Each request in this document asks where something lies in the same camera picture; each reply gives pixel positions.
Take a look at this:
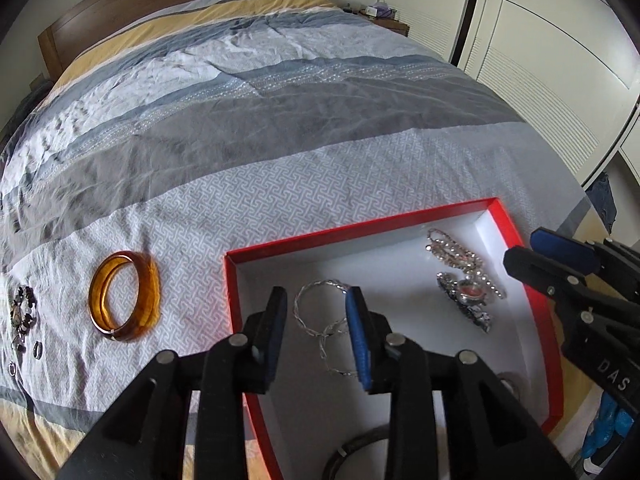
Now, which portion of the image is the silver wristwatch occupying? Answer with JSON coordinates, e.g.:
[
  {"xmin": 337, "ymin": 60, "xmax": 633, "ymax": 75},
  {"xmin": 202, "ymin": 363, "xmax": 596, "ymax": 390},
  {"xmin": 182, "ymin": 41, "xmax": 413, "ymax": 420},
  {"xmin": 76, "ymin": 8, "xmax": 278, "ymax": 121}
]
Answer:
[{"xmin": 436, "ymin": 271, "xmax": 493, "ymax": 335}]

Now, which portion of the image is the striped duvet cover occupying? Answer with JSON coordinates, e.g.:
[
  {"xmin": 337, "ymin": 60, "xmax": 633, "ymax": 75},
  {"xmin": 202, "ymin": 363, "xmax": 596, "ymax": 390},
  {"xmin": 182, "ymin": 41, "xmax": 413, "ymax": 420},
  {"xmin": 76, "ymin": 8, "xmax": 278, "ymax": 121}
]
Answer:
[{"xmin": 0, "ymin": 0, "xmax": 608, "ymax": 480}]

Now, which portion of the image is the silver twisted hoop earring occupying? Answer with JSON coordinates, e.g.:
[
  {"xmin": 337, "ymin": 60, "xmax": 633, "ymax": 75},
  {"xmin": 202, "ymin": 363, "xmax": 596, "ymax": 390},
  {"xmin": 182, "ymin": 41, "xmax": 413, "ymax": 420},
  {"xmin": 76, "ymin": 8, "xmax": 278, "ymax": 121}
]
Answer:
[
  {"xmin": 319, "ymin": 320, "xmax": 362, "ymax": 377},
  {"xmin": 292, "ymin": 280, "xmax": 351, "ymax": 339}
]

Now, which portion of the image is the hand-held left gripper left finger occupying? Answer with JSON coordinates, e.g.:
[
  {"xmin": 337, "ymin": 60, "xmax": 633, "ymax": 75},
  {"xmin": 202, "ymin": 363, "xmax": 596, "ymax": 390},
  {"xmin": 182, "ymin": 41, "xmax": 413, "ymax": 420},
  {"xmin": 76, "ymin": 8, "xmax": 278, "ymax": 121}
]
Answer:
[{"xmin": 57, "ymin": 286, "xmax": 289, "ymax": 480}]

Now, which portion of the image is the amber bangle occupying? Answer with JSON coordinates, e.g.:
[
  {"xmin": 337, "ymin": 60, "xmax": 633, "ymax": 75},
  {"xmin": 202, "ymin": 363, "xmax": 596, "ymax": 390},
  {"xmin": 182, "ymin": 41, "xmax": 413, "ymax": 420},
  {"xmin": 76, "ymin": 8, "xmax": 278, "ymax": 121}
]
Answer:
[{"xmin": 88, "ymin": 250, "xmax": 162, "ymax": 343}]

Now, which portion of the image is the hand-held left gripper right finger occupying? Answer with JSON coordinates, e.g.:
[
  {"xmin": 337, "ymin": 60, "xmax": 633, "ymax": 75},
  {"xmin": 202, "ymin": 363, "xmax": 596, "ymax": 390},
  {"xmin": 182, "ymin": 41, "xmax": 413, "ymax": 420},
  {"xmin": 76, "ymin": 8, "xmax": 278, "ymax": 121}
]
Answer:
[{"xmin": 345, "ymin": 286, "xmax": 576, "ymax": 480}]

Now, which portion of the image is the wooden nightstand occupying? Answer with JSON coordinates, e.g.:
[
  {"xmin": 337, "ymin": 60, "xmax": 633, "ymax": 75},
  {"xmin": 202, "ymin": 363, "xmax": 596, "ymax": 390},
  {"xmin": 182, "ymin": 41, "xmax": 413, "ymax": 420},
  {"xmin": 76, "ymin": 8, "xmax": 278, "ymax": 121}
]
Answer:
[{"xmin": 372, "ymin": 12, "xmax": 411, "ymax": 38}]

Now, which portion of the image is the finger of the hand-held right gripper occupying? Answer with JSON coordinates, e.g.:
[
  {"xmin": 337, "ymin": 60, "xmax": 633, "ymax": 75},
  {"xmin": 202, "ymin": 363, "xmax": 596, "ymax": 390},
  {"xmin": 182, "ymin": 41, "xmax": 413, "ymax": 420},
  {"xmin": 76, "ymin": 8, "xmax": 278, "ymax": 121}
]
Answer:
[
  {"xmin": 530, "ymin": 227, "xmax": 640, "ymax": 301},
  {"xmin": 502, "ymin": 245, "xmax": 640, "ymax": 341}
]

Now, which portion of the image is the white wardrobe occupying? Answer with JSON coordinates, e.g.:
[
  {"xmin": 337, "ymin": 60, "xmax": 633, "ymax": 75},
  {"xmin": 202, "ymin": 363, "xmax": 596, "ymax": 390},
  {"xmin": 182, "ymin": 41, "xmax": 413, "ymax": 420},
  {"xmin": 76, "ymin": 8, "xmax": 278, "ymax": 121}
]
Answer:
[{"xmin": 380, "ymin": 0, "xmax": 640, "ymax": 186}]

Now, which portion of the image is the red cardboard box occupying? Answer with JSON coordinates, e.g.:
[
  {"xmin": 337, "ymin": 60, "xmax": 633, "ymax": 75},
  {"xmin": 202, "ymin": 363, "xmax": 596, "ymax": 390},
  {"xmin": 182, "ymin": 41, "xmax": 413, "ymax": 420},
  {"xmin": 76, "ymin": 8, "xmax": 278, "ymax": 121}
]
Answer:
[{"xmin": 224, "ymin": 198, "xmax": 565, "ymax": 480}]

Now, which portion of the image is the black beaded bracelet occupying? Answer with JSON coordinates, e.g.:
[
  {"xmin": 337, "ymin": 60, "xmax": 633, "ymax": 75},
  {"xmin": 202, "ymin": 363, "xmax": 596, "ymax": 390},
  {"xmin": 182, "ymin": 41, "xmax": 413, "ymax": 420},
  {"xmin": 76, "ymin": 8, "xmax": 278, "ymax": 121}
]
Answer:
[{"xmin": 9, "ymin": 285, "xmax": 40, "ymax": 351}]

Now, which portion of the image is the dark grey cloth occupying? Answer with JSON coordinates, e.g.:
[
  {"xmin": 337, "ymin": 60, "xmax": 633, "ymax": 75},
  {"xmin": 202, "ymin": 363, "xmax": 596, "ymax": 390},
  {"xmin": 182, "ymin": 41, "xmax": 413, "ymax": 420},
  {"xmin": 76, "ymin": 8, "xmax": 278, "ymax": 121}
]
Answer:
[{"xmin": 15, "ymin": 80, "xmax": 53, "ymax": 126}]

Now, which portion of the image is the crystal chain bracelet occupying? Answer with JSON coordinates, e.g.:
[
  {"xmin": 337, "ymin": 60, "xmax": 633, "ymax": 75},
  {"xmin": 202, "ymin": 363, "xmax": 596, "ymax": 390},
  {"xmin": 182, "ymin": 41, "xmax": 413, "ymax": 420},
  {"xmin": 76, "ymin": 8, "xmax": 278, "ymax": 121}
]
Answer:
[{"xmin": 426, "ymin": 228, "xmax": 507, "ymax": 301}]

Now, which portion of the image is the blue plastic object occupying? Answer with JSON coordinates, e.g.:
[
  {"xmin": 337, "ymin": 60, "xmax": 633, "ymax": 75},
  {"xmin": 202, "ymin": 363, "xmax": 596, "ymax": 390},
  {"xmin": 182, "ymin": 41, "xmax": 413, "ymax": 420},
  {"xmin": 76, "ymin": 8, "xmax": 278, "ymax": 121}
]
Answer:
[{"xmin": 582, "ymin": 392, "xmax": 626, "ymax": 461}]

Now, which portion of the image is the blue denim cloth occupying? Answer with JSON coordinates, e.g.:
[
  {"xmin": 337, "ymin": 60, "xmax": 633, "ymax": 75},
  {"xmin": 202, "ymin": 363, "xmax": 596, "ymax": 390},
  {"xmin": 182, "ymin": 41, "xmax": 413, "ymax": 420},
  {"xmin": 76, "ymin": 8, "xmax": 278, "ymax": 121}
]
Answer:
[{"xmin": 585, "ymin": 172, "xmax": 618, "ymax": 221}]

